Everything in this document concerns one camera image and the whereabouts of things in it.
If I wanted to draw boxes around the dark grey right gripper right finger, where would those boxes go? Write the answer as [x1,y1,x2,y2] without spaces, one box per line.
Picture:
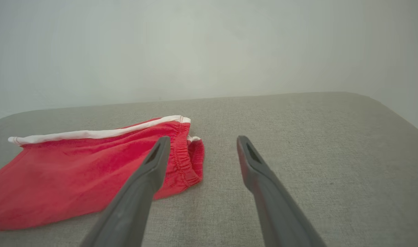
[236,136,328,247]

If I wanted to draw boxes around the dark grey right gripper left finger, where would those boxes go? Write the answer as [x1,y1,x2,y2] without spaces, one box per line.
[80,136,171,247]

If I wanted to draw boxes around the red white-striped shorts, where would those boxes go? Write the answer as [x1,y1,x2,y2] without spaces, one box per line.
[0,115,205,231]

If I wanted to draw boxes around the grey fabric sofa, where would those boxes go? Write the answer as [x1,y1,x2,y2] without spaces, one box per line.
[0,92,418,247]

